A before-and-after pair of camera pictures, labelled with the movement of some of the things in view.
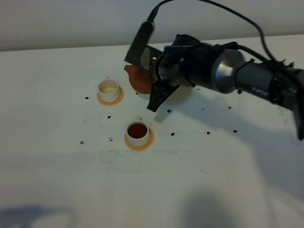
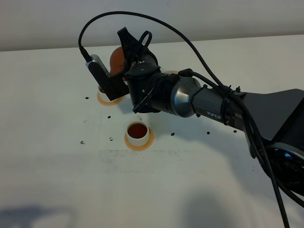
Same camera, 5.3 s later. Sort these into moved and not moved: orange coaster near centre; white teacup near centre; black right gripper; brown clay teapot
Moved: black right gripper; brown clay teapot
Not moved: white teacup near centre; orange coaster near centre
